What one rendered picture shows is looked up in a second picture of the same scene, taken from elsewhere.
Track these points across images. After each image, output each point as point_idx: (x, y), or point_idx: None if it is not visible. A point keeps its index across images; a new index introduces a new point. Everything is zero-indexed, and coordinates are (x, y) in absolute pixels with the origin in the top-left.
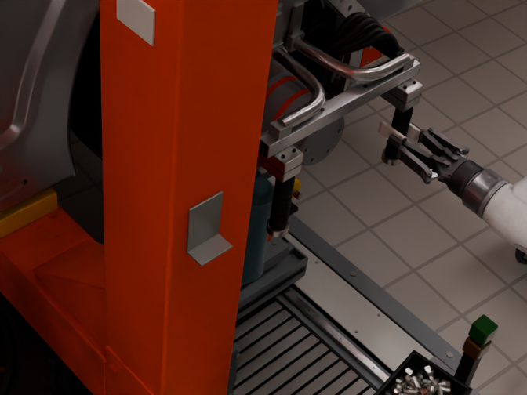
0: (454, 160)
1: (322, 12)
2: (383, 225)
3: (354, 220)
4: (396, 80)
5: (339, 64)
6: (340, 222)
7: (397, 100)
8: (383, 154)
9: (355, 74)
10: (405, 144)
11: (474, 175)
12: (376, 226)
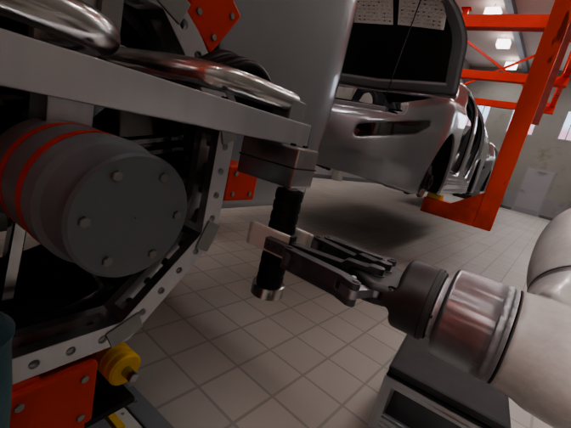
0: (387, 266)
1: (180, 125)
2: (246, 418)
3: (219, 415)
4: (279, 126)
5: (174, 54)
6: (207, 419)
7: (280, 168)
8: (253, 282)
9: (205, 64)
10: (296, 244)
11: (443, 280)
12: (240, 419)
